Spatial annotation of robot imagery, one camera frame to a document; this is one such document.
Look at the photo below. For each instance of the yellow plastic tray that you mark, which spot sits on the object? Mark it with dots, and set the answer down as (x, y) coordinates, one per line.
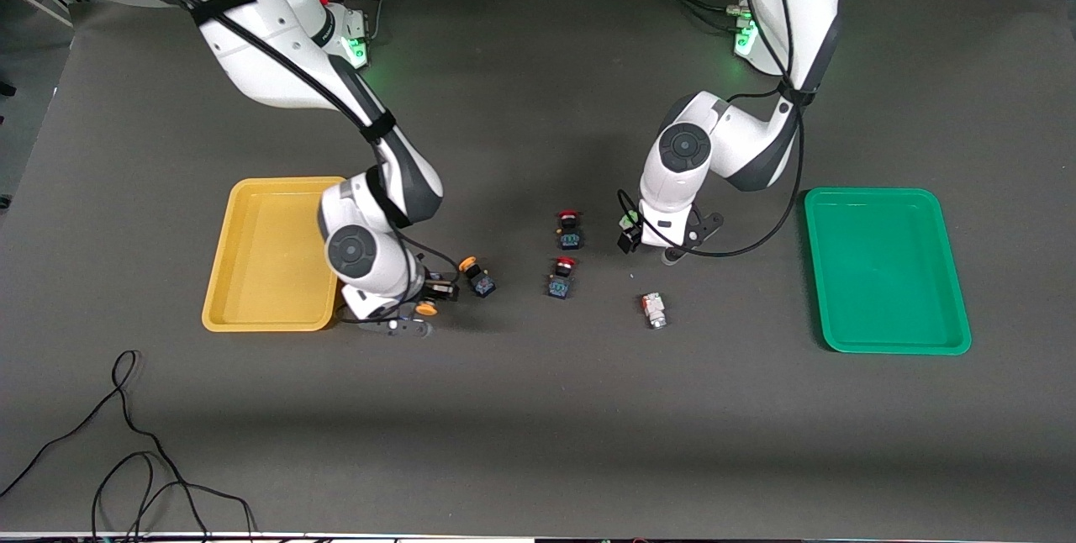
(261, 257)

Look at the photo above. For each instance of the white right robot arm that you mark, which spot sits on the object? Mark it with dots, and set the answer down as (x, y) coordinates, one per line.
(252, 47)

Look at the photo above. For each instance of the green plastic tray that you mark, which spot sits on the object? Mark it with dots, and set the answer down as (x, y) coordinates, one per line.
(883, 274)

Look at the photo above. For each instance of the yellow push button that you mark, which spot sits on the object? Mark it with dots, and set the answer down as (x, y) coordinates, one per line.
(479, 278)
(426, 308)

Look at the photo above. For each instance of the silver left arm base connector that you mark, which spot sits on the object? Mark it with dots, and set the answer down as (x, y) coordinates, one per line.
(740, 10)

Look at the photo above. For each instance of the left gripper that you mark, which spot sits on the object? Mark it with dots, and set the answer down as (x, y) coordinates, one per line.
(628, 238)

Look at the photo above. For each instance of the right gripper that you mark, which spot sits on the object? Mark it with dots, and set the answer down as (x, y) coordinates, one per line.
(436, 287)

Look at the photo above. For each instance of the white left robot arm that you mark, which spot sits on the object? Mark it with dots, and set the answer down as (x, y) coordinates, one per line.
(807, 22)

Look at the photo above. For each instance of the red push button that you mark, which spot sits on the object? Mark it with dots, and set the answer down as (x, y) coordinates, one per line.
(561, 282)
(569, 234)

